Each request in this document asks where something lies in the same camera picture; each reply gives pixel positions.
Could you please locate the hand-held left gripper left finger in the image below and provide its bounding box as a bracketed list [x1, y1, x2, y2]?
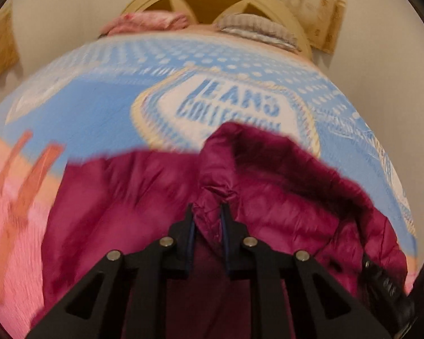
[25, 203, 198, 339]

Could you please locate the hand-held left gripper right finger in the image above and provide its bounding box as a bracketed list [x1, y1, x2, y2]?
[221, 203, 393, 339]

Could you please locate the magenta down jacket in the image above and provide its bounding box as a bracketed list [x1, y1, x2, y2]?
[32, 122, 416, 339]

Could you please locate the pink and blue printed blanket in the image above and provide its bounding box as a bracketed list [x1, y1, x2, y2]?
[0, 30, 419, 329]

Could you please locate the grey striped pillow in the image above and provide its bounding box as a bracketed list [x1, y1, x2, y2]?
[215, 13, 301, 53]

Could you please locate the pink pillow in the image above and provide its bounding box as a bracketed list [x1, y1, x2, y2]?
[98, 11, 191, 38]

